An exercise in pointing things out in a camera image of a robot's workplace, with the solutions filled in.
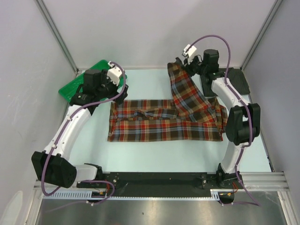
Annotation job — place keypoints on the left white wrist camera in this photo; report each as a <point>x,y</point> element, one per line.
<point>114,73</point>

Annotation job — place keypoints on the folded dark striped shirt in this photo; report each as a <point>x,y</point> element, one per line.
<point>235,76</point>

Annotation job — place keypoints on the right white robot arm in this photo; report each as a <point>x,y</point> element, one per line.
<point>243,124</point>

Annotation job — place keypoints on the white slotted cable duct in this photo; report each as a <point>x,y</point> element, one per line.
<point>213,195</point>

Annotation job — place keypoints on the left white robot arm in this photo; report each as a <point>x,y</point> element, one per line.
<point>52,165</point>

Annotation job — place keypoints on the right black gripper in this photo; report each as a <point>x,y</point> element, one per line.
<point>188,67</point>

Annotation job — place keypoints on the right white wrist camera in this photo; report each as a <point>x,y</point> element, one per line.
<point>189,52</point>

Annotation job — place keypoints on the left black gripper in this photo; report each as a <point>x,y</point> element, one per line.
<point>119,100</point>

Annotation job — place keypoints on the red plaid long sleeve shirt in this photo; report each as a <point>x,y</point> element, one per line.
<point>189,115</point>

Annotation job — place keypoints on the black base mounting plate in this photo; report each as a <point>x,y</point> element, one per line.
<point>162,184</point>

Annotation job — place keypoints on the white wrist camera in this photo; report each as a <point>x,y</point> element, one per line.
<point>189,52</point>
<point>114,73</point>

